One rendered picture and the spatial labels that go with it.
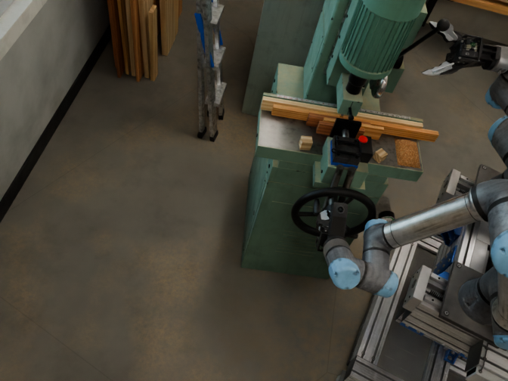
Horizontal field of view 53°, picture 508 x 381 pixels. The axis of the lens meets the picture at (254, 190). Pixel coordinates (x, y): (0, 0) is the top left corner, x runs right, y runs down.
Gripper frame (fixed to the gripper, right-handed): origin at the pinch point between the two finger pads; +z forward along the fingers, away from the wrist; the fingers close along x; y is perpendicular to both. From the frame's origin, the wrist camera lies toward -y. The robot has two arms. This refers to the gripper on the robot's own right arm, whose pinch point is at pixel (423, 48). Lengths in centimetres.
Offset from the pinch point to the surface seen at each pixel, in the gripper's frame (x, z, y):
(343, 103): 14.8, 15.4, -24.4
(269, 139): 30, 38, -32
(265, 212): 56, 32, -62
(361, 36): -0.6, 18.4, -1.7
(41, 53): -1, 143, -104
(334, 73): 3.5, 18.3, -31.8
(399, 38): -1.2, 8.1, 1.2
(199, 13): -27, 71, -86
